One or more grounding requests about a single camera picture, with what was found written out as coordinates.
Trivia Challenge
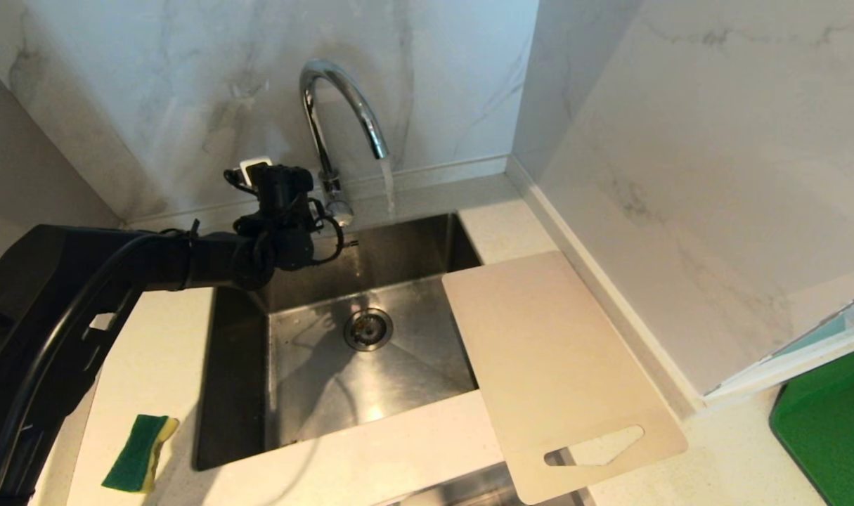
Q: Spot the beige cutting board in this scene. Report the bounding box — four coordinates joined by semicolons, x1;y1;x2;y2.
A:
441;251;689;506

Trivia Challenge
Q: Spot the stainless steel sink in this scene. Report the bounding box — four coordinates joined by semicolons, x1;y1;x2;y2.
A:
193;212;486;472

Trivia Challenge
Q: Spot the round metal sink drain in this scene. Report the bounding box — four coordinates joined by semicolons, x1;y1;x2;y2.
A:
343;307;394;353

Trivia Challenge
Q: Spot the white window frame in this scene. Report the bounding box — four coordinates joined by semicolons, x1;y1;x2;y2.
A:
704;285;854;406

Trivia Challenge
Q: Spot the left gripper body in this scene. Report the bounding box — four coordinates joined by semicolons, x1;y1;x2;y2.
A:
257;164;316;220

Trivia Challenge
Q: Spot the chrome gooseneck faucet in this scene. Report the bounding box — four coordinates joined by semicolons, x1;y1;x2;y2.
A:
299;59;392;229

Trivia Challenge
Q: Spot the green and yellow sponge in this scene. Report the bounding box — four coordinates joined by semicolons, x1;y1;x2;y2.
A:
101;414;181;494

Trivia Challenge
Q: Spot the green tray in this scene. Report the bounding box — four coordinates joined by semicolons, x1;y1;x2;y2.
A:
769;349;854;506

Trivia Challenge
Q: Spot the thin black cable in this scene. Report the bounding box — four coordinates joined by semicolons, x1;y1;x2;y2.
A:
309;198;361;266

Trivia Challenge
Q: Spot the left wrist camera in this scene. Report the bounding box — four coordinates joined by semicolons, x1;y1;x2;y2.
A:
224;156;273;195

